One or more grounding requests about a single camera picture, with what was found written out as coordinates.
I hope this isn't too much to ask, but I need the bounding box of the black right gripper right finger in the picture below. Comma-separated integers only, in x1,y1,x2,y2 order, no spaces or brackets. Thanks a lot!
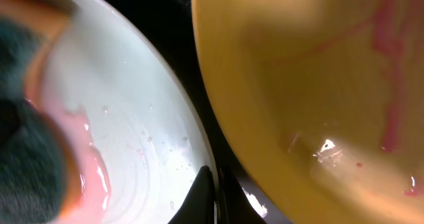
218,170,266,224

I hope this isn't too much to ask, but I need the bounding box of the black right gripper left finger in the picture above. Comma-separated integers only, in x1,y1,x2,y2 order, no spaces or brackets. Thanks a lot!
168,166,215,224

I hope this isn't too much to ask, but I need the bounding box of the mint green plate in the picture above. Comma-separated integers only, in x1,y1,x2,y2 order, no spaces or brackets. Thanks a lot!
41,0,213,224

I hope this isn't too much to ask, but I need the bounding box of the green yellow sponge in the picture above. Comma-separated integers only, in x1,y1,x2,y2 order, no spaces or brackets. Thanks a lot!
1,0,81,223

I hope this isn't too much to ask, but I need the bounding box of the round black tray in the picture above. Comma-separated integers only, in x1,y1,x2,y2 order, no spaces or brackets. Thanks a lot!
106,0,289,223

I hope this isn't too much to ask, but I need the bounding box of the yellow plate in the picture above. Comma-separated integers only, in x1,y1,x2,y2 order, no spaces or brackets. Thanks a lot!
192,0,423,223

